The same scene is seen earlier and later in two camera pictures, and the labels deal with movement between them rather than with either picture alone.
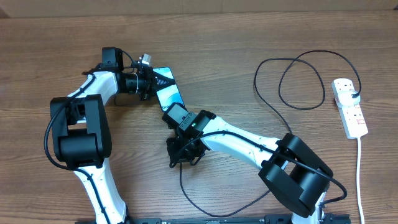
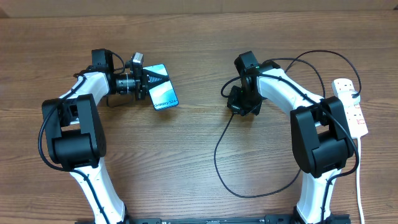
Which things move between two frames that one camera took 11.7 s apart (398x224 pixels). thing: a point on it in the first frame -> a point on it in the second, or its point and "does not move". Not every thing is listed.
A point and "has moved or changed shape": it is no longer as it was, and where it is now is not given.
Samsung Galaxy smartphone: (168, 96) has moved or changed shape
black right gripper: (184, 157) -> (235, 106)
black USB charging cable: (292, 60) has moved or changed shape
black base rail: (329, 218) does not move
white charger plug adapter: (345, 98) does not move
